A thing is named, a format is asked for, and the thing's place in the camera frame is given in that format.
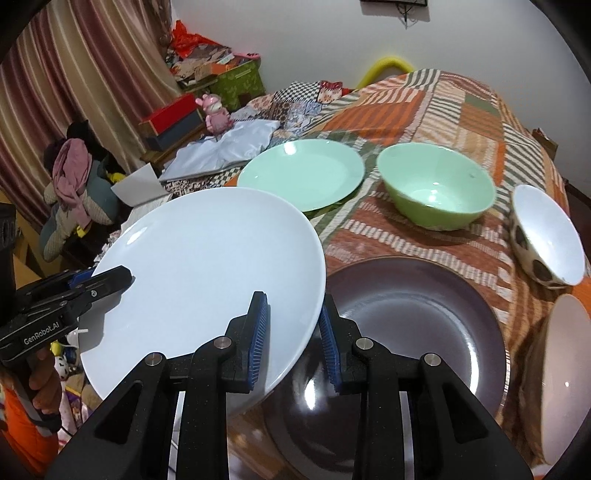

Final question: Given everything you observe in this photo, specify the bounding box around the large white plate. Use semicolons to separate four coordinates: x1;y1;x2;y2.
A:
78;187;326;416

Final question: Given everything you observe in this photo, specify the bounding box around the pile of clothes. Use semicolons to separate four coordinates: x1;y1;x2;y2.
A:
39;152;130;261

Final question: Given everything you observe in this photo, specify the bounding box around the person's left hand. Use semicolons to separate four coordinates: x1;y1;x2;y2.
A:
28;346;63;417

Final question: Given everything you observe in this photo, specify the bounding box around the pile of papers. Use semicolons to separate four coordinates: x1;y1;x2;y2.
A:
173;41;262;88

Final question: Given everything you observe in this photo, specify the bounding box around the pink cloth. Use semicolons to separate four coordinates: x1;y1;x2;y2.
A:
52;138;93;222

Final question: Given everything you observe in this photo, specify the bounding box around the dark purple plate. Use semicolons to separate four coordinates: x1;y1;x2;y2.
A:
263;256;511;480

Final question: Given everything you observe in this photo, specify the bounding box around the brown cardboard box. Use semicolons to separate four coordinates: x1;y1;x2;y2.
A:
531;128;559;161

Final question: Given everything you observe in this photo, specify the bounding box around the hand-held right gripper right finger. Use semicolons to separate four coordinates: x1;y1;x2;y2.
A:
318;293;546;480

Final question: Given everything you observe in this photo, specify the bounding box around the red plastic bag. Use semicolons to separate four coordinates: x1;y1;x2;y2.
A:
171;21;205;58

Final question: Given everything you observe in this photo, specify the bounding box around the striped brown curtain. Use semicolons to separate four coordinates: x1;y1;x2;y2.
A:
0;0;185;232

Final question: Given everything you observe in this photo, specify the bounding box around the pink toy figure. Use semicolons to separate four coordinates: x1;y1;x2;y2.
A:
196;92;234;136

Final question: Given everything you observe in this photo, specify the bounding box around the white bowl with dark spots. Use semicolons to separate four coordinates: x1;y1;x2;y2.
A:
509;184;587;291

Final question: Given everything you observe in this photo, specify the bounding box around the pale grey folded cloth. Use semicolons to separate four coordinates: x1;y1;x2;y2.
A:
161;119;281;182

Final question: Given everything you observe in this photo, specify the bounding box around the yellow foam tube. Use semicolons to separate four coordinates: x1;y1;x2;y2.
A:
355;55;414;89

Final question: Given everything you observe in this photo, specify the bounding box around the white paper sheet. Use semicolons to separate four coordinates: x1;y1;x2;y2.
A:
111;165;174;222

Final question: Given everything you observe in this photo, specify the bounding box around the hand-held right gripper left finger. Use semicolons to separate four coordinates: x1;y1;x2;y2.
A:
46;291;271;480

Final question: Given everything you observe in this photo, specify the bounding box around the checkered patchwork quilt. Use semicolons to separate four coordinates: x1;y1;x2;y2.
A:
161;79;356;195

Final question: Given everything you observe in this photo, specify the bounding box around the green patterned box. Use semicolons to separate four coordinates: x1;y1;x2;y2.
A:
210;59;265;109

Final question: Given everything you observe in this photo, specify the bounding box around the light green plate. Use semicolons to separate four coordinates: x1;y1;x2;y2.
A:
236;138;365;213

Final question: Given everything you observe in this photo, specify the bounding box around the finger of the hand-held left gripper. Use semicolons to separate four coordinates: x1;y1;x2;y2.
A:
60;265;134;320
16;271;95;305

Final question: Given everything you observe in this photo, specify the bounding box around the red and grey box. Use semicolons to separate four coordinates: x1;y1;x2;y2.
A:
139;93;205;151

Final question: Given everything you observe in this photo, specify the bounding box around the pinkish white bowl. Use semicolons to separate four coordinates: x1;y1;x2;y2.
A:
524;293;591;467

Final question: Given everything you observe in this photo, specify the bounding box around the pale green plate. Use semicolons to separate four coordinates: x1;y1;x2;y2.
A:
376;143;497;232

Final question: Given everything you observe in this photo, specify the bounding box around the orange striped patchwork blanket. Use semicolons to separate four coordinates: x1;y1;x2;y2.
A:
226;68;583;480

